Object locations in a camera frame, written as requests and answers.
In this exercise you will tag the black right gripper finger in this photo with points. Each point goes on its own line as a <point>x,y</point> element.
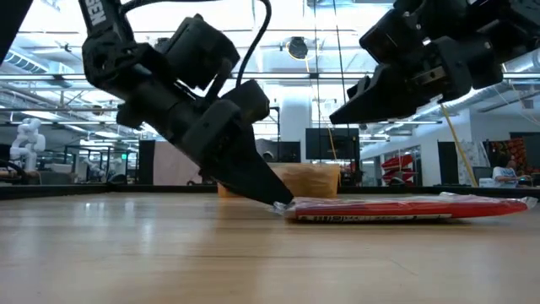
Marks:
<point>392,97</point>
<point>390,38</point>

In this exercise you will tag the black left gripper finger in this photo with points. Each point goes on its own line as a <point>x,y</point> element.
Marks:
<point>228,156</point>
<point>251,101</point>

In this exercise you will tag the red Orville popcorn bag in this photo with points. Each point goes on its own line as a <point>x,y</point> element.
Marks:
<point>401,209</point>

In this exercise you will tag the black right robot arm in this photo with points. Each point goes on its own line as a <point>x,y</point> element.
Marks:
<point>527,21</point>

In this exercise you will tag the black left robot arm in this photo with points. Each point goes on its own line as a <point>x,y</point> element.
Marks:
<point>101,21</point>

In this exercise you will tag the small white robot arm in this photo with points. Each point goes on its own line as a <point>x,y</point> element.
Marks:
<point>93,168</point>

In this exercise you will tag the person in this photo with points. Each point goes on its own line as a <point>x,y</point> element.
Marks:
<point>268,156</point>
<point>504,175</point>

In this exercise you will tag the long ceiling light bar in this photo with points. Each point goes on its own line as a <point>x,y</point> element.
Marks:
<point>295,76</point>

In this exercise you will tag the pale pink curtain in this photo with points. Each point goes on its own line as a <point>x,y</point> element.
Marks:
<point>173,164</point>

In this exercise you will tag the black partition panel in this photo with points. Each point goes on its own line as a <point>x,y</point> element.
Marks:
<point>291,152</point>
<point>146,162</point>
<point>447,162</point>

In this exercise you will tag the red storage shelves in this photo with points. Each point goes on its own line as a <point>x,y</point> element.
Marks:
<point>398,162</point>

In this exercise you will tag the black monitor screen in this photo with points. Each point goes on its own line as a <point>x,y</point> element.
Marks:
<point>333,145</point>

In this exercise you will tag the orange translucent plastic basket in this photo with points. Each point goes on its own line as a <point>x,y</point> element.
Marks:
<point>312,179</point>

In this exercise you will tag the white patterned hanging cloth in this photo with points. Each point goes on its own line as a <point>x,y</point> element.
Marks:
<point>474,156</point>

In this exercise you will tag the orange patterned hanging cloth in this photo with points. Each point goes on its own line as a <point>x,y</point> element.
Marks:
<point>516,152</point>

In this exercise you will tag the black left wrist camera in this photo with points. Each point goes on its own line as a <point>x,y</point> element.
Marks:
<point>198,50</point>

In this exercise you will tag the black aluminium table frame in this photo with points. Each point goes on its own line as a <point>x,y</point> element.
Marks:
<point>63,190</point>

